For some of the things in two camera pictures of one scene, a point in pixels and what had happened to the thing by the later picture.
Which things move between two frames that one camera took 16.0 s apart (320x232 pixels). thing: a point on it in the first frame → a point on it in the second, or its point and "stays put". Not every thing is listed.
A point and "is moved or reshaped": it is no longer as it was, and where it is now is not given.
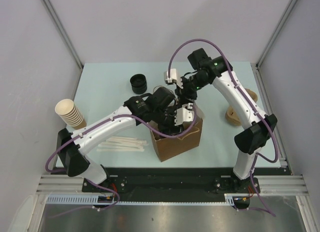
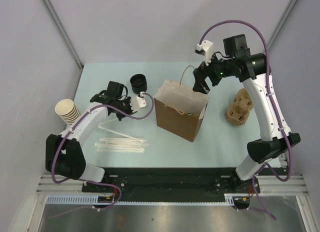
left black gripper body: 166,121 → 124,106
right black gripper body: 189,90 → 216,70
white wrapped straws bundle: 122,144 stays put
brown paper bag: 168,147 is moved or reshaped
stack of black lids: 138,83 stays put
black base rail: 145,185 stays put
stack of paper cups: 67,109 stays put
